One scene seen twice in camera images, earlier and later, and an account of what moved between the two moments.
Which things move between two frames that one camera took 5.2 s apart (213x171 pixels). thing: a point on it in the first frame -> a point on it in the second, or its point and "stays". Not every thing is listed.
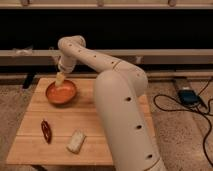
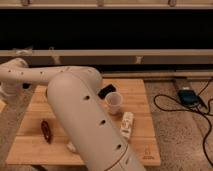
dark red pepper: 46,131 stays
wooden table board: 49,133 stays
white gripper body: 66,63 -> 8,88
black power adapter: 188,96 stays
